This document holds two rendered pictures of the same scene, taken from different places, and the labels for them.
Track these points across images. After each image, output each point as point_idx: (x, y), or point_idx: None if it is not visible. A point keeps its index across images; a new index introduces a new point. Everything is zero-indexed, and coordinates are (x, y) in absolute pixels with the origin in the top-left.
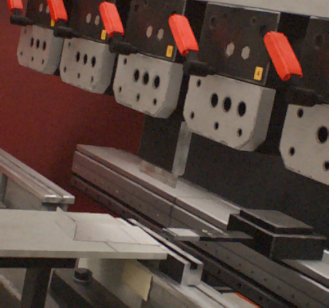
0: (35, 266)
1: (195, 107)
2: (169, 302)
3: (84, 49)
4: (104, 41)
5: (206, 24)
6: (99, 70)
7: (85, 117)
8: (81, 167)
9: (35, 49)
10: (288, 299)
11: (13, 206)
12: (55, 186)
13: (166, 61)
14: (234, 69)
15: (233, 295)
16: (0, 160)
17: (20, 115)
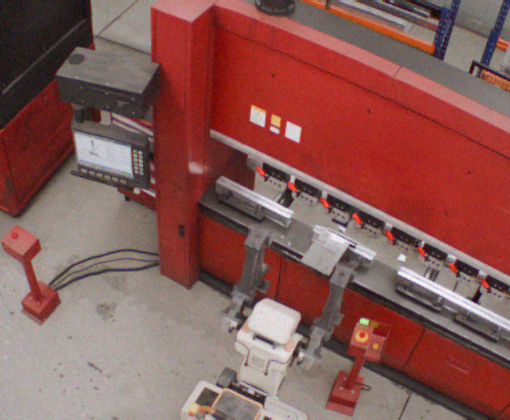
0: None
1: (359, 227)
2: (353, 253)
3: (305, 196)
4: (315, 198)
5: (360, 213)
6: (315, 204)
7: None
8: (253, 165)
9: (274, 184)
10: None
11: (268, 214)
12: (282, 207)
13: (346, 214)
14: (371, 225)
15: None
16: (251, 197)
17: (223, 156)
